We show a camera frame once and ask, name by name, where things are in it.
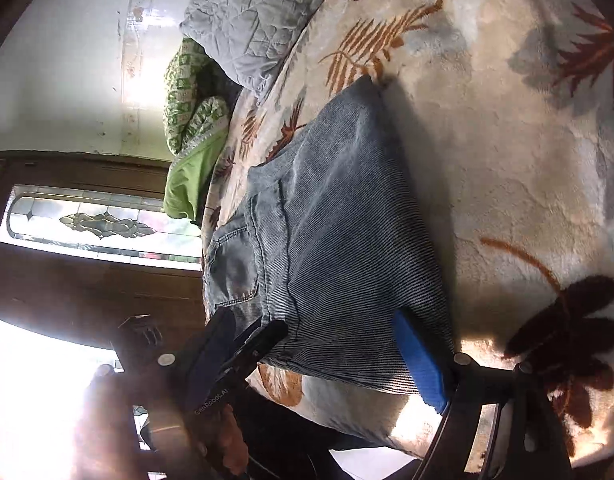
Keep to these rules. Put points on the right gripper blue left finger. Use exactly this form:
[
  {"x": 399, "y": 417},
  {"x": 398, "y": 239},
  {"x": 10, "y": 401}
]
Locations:
[{"x": 203, "y": 358}]

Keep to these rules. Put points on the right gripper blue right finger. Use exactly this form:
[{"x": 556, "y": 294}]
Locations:
[{"x": 425, "y": 359}]

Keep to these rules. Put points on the grey-blue denim pants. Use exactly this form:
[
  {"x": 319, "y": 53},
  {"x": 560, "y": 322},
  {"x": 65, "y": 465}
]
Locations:
[{"x": 329, "y": 240}]

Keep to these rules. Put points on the person's hand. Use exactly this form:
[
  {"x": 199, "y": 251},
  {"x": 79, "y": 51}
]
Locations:
[{"x": 231, "y": 444}]

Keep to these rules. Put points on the stained glass window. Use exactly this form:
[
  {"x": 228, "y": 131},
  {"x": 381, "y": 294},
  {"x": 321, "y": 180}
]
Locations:
[{"x": 98, "y": 225}]

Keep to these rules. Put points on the green patterned quilt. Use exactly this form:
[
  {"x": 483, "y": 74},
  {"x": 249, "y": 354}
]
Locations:
[{"x": 196, "y": 124}]

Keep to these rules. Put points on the cream leaf-print fleece blanket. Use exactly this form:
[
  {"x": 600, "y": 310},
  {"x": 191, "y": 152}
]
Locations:
[{"x": 506, "y": 108}]

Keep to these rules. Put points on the grey quilted pillow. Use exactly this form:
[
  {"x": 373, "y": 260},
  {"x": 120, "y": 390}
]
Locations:
[{"x": 257, "y": 15}]

